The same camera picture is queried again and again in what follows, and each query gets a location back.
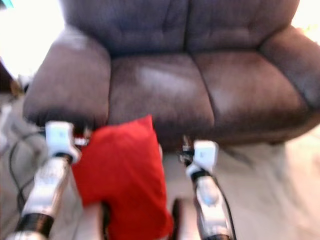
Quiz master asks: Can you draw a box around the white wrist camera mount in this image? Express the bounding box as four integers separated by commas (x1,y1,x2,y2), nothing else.
185,140,220,179
44,120,82,164

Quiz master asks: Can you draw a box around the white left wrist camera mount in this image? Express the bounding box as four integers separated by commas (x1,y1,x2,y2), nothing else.
44,120,82,164

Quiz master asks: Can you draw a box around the silver right robot leg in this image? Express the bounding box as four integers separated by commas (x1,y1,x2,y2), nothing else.
171,198,201,240

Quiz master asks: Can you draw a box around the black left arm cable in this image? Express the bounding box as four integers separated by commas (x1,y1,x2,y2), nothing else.
7,129,48,211

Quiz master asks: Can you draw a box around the dark wooden door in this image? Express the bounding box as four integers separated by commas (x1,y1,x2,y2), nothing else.
0,64,13,94

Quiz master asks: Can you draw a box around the brown two-seat sofa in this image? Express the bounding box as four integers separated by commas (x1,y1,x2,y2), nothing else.
22,0,320,150

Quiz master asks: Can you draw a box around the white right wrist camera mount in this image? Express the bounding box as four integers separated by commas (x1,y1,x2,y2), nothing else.
185,140,220,179

